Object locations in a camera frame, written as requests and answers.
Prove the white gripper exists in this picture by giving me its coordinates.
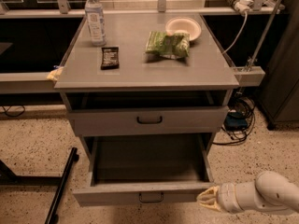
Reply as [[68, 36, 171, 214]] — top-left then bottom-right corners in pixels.
[[197, 183, 243, 214]]

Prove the grey drawer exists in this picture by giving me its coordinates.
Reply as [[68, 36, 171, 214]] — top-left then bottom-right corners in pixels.
[[68, 91, 228, 136], [74, 133, 215, 206]]

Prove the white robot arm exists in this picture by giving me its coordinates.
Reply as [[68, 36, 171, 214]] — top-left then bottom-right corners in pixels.
[[197, 171, 299, 215]]

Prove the grey drawer cabinet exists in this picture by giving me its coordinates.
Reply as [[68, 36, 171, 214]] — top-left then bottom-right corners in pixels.
[[54, 12, 240, 147]]

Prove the grey top drawer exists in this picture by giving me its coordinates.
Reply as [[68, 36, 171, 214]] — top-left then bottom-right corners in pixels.
[[68, 91, 228, 136]]

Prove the blue box on floor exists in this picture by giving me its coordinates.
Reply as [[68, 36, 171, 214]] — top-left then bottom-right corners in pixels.
[[224, 112, 248, 131]]

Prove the dark grey side cabinet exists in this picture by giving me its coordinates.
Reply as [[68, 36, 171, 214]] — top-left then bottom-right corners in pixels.
[[257, 0, 299, 130]]

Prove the green chip bag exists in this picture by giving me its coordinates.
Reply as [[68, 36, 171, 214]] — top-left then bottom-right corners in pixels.
[[145, 31, 190, 59]]

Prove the white paper bowl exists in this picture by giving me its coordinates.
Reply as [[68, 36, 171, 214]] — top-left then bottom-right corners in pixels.
[[165, 17, 202, 41]]

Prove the black snack packet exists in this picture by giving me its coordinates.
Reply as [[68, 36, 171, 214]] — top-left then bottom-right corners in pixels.
[[101, 47, 120, 70]]

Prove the yellow tape scrap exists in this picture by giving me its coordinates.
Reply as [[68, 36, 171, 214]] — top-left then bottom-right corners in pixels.
[[47, 66, 64, 82]]

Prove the black metal floor stand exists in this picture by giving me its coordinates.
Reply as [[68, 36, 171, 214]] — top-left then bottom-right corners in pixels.
[[0, 147, 79, 224]]

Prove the clear plastic water bottle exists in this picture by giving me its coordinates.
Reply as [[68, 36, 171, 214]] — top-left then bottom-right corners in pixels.
[[85, 0, 107, 46]]

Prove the black cable bundle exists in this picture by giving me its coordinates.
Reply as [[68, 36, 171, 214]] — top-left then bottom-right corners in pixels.
[[212, 96, 256, 147]]

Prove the white power plug cable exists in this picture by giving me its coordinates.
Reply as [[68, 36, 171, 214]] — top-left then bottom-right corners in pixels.
[[221, 0, 254, 56]]

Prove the grey metal rail frame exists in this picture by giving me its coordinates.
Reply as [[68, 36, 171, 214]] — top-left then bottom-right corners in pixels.
[[0, 0, 285, 93]]

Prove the black cable on floor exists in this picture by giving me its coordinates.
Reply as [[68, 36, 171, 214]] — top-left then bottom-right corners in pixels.
[[0, 105, 26, 118]]

